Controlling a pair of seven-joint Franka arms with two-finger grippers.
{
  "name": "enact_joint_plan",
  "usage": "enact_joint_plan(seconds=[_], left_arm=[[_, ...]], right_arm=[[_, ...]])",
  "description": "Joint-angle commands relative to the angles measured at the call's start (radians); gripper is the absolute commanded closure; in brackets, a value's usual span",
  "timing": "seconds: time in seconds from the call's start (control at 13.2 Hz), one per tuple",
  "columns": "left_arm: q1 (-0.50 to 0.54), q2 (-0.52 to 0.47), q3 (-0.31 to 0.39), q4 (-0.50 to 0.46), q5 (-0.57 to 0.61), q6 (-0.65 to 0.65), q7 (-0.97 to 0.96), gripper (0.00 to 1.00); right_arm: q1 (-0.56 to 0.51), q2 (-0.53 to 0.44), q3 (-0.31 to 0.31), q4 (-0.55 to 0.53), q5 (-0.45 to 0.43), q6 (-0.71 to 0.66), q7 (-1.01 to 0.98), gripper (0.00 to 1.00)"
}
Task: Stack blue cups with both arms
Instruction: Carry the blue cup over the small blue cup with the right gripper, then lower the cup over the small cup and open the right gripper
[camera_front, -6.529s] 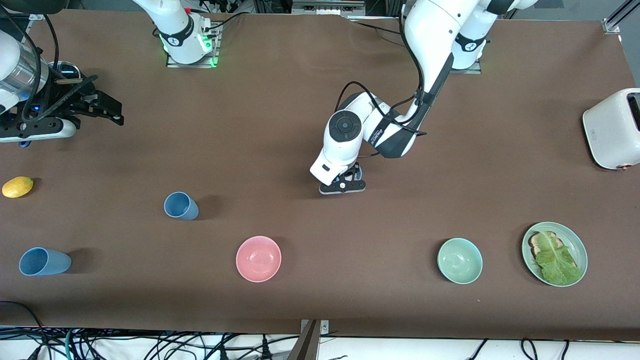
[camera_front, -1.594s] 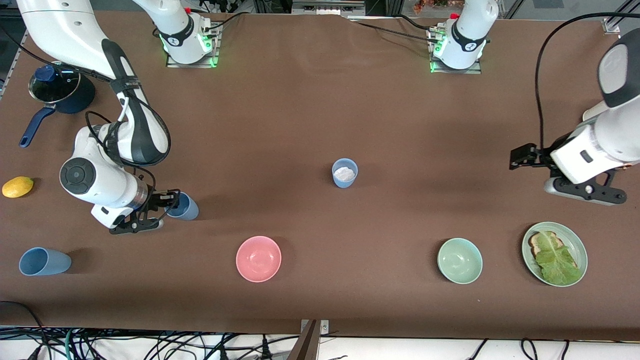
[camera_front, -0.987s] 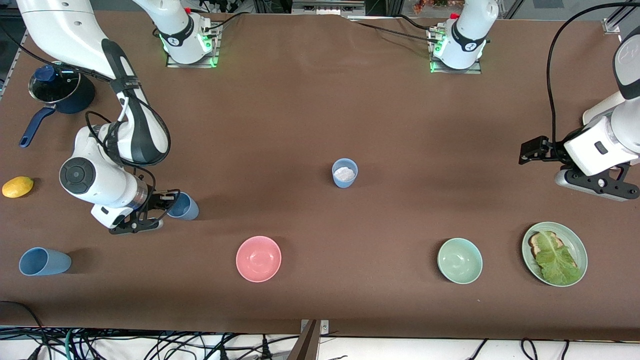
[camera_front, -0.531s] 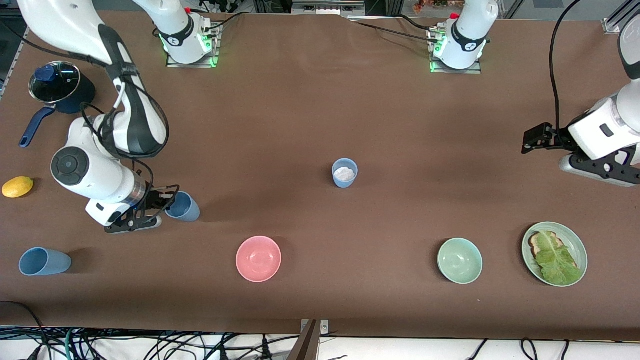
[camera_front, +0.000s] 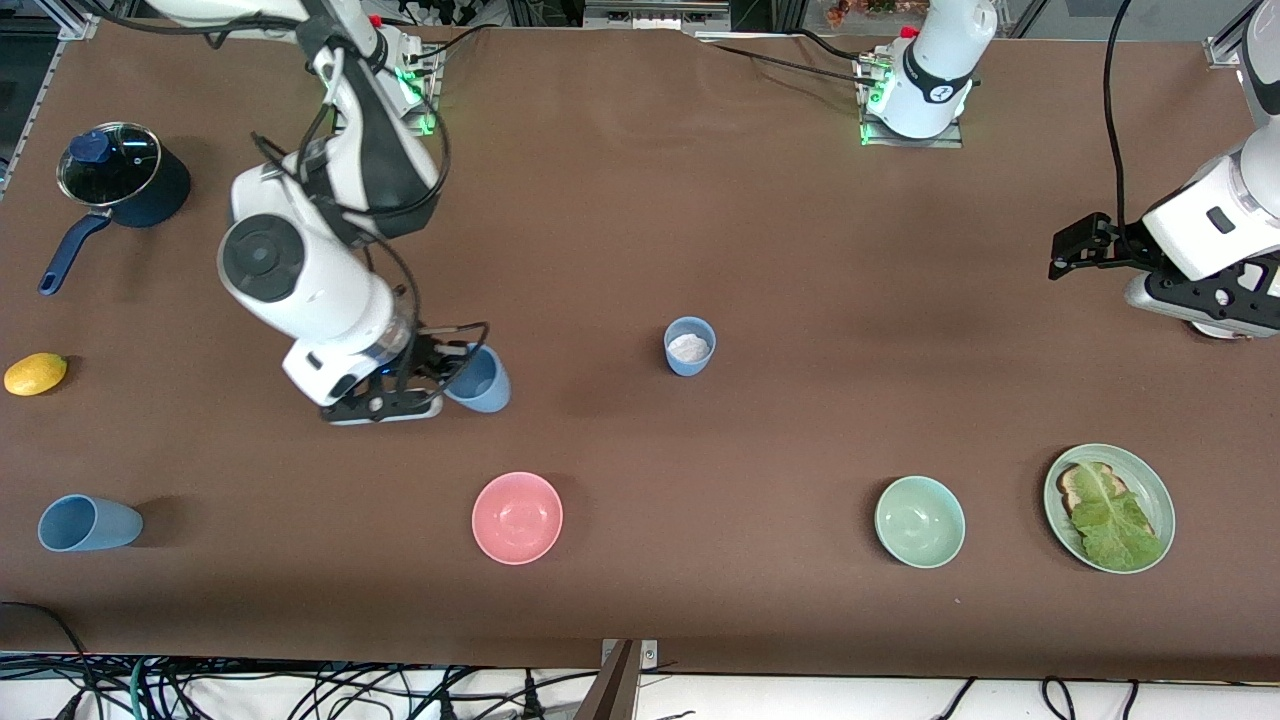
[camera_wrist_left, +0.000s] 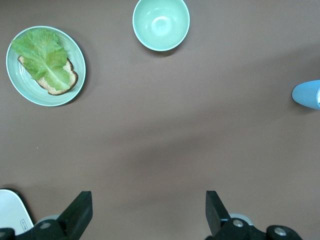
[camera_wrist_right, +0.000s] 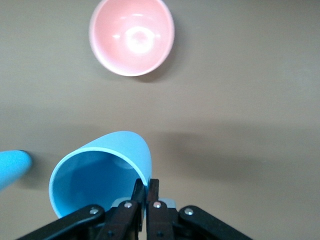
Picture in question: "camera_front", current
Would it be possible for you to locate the orange background object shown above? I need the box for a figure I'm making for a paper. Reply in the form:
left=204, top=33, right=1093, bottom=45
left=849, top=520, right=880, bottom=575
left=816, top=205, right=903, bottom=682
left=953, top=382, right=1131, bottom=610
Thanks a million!
left=828, top=0, right=901, bottom=27

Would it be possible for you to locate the pink bowl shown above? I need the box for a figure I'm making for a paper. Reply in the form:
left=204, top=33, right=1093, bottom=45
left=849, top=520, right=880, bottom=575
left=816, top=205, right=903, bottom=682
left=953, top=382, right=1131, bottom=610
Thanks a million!
left=471, top=471, right=564, bottom=566

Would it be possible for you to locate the aluminium corner profile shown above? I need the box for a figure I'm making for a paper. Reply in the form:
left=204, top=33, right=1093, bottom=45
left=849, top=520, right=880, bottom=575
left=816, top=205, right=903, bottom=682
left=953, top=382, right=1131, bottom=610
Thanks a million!
left=1205, top=0, right=1261, bottom=69

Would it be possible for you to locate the dark metal strut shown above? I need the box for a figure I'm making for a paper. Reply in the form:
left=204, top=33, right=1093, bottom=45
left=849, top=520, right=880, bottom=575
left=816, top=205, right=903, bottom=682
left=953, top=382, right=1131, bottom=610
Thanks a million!
left=573, top=640, right=641, bottom=720

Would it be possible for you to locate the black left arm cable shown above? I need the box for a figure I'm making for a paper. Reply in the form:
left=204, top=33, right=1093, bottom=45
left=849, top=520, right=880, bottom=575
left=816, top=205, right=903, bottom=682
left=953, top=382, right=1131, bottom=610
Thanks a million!
left=1100, top=0, right=1166, bottom=261

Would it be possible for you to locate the pale green plate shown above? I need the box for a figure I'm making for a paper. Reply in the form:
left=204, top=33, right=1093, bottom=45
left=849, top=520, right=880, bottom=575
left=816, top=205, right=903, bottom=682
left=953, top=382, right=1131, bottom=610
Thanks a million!
left=1043, top=443, right=1177, bottom=575

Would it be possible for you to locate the white toaster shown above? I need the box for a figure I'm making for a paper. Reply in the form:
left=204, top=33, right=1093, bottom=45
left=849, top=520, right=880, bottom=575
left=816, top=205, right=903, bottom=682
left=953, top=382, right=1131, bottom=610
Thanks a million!
left=1185, top=318, right=1256, bottom=344

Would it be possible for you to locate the yellow lemon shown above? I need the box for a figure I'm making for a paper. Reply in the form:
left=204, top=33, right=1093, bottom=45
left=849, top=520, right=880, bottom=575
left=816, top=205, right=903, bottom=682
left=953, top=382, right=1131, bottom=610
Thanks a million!
left=3, top=352, right=69, bottom=398

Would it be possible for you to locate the green lettuce leaf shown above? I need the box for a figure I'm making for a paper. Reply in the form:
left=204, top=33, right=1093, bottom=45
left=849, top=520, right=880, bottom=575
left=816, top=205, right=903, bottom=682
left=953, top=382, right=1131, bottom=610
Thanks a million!
left=1068, top=462, right=1167, bottom=571

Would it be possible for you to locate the black base cable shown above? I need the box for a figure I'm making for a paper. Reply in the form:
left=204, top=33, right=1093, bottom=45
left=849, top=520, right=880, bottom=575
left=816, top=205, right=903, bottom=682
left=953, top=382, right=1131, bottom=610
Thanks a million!
left=790, top=28, right=873, bottom=63
left=405, top=22, right=501, bottom=69
left=700, top=38, right=881, bottom=89

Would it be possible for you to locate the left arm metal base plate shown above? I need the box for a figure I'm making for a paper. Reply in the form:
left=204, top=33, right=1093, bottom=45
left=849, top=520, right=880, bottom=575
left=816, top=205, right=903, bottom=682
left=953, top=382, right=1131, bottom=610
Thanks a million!
left=858, top=50, right=965, bottom=149

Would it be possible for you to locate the dark blue saucepan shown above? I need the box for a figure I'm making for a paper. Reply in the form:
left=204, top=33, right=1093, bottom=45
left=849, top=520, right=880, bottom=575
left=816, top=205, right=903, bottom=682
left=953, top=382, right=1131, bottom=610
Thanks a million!
left=38, top=140, right=192, bottom=297

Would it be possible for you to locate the aluminium frame beam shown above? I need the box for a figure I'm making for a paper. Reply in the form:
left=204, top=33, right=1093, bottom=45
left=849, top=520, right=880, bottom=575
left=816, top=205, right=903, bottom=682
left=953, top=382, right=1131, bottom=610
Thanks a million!
left=583, top=0, right=731, bottom=31

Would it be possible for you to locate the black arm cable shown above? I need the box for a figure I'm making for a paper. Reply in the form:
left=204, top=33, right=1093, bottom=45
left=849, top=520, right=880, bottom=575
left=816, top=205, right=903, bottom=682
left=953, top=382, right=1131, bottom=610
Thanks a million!
left=250, top=45, right=491, bottom=401
left=1100, top=0, right=1166, bottom=261

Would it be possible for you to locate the toast slice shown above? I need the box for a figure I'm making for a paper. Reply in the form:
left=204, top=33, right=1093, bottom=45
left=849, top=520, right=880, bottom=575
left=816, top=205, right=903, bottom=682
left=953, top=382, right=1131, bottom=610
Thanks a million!
left=1057, top=462, right=1131, bottom=516

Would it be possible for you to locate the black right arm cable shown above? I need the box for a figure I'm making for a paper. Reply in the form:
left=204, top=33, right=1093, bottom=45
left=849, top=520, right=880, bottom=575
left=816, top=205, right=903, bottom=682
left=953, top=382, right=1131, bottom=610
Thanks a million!
left=250, top=45, right=491, bottom=401

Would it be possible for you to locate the pale green bowl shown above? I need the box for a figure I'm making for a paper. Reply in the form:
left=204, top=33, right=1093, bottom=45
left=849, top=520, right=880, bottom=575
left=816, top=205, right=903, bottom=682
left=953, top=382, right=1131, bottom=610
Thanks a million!
left=874, top=475, right=967, bottom=570

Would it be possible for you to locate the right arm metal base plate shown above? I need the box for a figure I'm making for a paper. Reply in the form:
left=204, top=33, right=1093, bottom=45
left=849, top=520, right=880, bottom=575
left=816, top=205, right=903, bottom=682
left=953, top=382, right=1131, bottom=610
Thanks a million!
left=398, top=42, right=441, bottom=137

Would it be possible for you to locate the brown table cover cloth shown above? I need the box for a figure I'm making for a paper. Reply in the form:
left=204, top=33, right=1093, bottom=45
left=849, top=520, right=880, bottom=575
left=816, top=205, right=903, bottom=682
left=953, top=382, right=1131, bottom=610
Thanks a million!
left=0, top=18, right=1280, bottom=683

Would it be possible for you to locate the blue cup holding paper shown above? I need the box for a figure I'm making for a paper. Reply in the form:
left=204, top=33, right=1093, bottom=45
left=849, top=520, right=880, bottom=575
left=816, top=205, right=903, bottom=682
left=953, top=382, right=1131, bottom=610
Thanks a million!
left=664, top=316, right=717, bottom=378

